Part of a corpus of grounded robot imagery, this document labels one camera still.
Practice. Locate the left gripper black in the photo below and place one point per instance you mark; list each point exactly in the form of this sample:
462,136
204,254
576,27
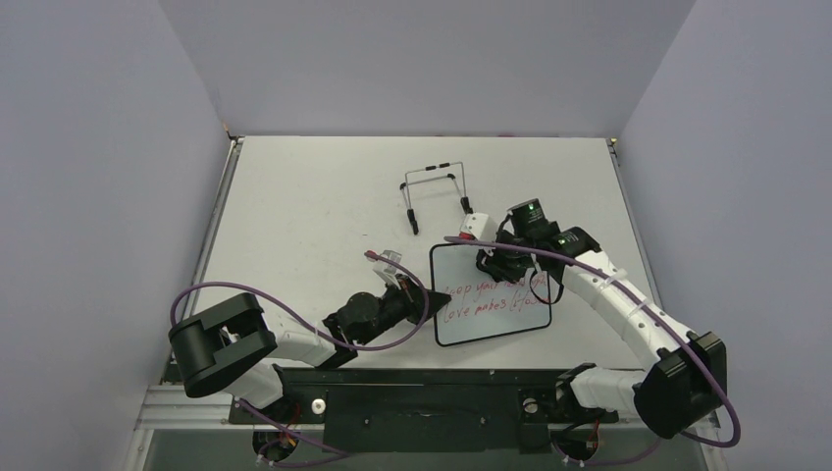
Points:
410,295

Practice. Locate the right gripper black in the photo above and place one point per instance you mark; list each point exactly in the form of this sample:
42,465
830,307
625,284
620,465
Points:
493,263

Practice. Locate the small whiteboard black frame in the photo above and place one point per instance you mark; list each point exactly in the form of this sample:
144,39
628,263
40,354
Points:
480,307

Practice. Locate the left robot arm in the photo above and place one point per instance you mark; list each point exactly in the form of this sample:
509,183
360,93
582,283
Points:
223,348

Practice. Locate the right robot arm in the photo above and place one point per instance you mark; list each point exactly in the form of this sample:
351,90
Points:
683,375

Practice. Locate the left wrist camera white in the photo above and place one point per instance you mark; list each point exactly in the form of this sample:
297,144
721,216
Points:
385,266

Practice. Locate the wire whiteboard stand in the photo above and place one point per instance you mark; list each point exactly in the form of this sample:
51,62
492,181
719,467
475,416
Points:
438,178

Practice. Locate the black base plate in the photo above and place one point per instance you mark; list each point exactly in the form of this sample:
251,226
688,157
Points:
433,410

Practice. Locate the aluminium right side rail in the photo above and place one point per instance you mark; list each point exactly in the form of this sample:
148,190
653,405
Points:
616,164

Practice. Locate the aluminium left side rail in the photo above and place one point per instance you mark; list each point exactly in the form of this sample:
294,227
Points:
185,306

